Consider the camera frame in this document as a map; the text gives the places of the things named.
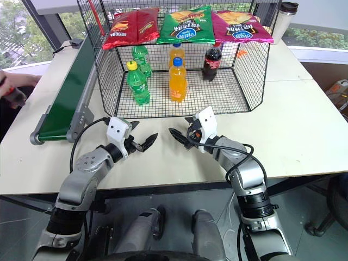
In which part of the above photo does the black chair base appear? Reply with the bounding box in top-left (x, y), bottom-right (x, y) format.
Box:
top-left (305, 173), bottom-right (348, 238)

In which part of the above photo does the small orange soda bottle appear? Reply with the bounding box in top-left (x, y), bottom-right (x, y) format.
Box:
top-left (169, 43), bottom-right (186, 69)

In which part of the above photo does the silver robot leg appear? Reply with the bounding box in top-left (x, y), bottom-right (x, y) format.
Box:
top-left (191, 209), bottom-right (227, 254)
top-left (119, 206), bottom-right (167, 254)

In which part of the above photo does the silver left robot leg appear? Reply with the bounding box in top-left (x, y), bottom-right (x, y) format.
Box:
top-left (119, 206), bottom-right (167, 254)

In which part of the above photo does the green soda bottle yellow cap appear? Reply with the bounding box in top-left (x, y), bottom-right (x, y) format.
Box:
top-left (127, 60), bottom-right (151, 106)

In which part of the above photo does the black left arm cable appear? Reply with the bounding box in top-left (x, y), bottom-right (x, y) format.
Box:
top-left (70, 116), bottom-right (111, 175)

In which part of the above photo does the green chips bag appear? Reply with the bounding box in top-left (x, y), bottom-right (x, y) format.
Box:
top-left (157, 5), bottom-right (216, 45)

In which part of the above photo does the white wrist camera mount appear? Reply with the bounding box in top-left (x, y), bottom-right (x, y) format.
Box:
top-left (105, 116), bottom-right (133, 159)
top-left (194, 106), bottom-right (220, 153)

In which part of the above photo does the person's bare hand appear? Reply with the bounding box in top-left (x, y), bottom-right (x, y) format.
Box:
top-left (0, 70), bottom-right (41, 96)

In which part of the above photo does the black wire mesh shelf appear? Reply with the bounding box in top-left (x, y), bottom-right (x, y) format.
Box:
top-left (76, 0), bottom-right (282, 119)

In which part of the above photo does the dark cola bottle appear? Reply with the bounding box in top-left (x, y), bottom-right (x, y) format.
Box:
top-left (3, 86), bottom-right (28, 109)

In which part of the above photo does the silver right robot leg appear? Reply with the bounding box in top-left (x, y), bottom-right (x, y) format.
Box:
top-left (191, 209), bottom-right (227, 254)

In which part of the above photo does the black power cable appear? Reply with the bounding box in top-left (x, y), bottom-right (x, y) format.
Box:
top-left (52, 45), bottom-right (73, 58)

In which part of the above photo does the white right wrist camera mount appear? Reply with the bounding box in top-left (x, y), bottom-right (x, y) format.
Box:
top-left (194, 106), bottom-right (220, 153)

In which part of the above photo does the white tumbler black lid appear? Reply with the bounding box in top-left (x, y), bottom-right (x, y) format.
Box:
top-left (271, 2), bottom-right (292, 45)

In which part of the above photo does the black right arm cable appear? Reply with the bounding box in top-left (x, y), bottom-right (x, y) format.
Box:
top-left (189, 132), bottom-right (269, 197)

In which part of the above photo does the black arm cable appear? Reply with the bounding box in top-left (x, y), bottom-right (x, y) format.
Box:
top-left (189, 132), bottom-right (269, 197)
top-left (70, 116), bottom-right (111, 175)

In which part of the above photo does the green conveyor belt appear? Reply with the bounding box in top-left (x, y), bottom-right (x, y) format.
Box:
top-left (29, 32), bottom-right (96, 145)

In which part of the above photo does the cardboard box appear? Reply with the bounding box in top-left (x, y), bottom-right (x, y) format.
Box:
top-left (325, 78), bottom-right (348, 117)

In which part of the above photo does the cola bottle red label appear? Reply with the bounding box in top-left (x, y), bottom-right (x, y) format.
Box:
top-left (202, 42), bottom-right (222, 82)

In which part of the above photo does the red chips bag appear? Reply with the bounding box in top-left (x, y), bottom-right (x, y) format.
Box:
top-left (102, 7), bottom-right (160, 51)

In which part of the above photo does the pink chips bag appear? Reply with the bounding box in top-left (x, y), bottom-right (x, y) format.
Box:
top-left (211, 10), bottom-right (275, 45)

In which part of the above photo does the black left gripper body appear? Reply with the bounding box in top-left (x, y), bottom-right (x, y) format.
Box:
top-left (125, 134), bottom-right (144, 154)

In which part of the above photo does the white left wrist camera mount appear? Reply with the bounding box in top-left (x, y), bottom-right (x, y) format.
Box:
top-left (105, 116), bottom-right (133, 159)

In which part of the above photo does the red rod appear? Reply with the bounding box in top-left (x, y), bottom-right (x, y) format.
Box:
top-left (95, 0), bottom-right (107, 36)

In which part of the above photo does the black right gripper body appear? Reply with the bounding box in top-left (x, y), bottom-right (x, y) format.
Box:
top-left (186, 119), bottom-right (204, 148)

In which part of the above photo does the large orange soda bottle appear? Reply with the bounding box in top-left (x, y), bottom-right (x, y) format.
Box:
top-left (168, 57), bottom-right (188, 103)

